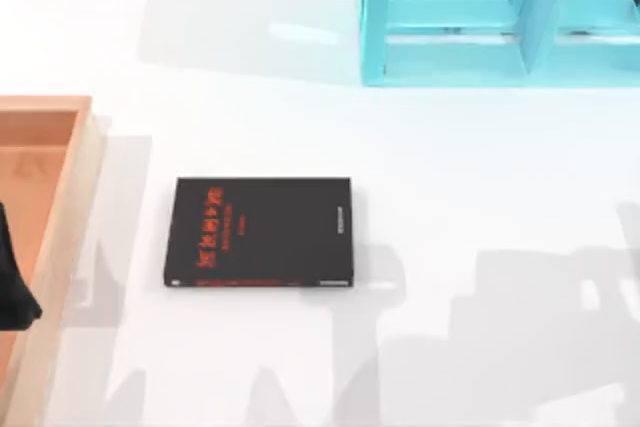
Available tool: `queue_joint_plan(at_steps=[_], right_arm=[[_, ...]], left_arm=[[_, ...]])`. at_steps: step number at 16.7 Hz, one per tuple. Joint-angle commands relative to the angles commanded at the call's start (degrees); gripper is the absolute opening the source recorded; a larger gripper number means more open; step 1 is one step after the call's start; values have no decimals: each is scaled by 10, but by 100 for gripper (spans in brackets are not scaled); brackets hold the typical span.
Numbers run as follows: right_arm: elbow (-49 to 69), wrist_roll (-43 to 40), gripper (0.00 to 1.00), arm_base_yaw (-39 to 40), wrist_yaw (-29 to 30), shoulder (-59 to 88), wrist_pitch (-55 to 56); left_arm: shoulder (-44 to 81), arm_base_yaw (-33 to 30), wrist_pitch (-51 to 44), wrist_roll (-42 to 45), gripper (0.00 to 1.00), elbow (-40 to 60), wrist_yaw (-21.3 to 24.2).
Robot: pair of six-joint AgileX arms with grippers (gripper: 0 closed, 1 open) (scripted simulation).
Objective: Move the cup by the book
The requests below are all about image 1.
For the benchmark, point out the shallow salmon-coloured box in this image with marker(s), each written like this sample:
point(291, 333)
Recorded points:
point(55, 207)

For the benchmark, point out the light blue rack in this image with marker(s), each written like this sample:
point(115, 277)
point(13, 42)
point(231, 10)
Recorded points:
point(450, 52)

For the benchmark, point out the black book with red lettering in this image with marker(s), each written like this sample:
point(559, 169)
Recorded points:
point(280, 237)

